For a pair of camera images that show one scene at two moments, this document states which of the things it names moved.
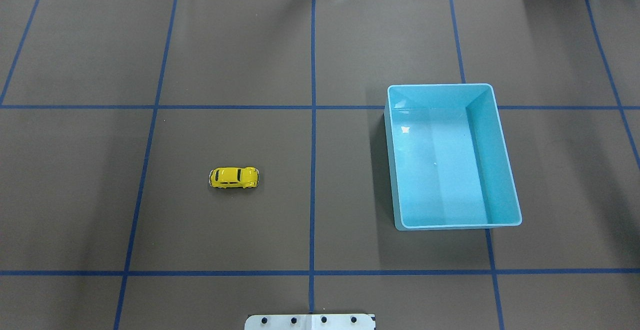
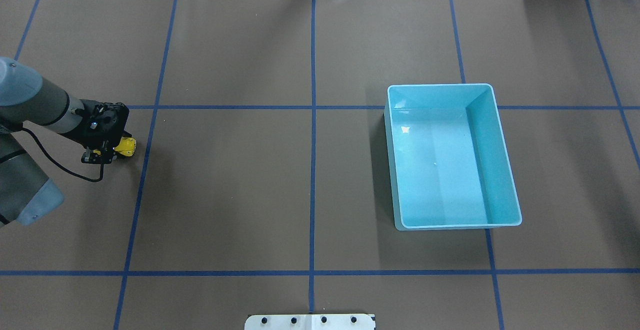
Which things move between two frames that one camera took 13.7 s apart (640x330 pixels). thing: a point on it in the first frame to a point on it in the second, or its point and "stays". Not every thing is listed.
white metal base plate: x=311 y=322 stays
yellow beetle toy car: x=224 y=177 to x=127 y=146
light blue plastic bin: x=450 y=165 stays
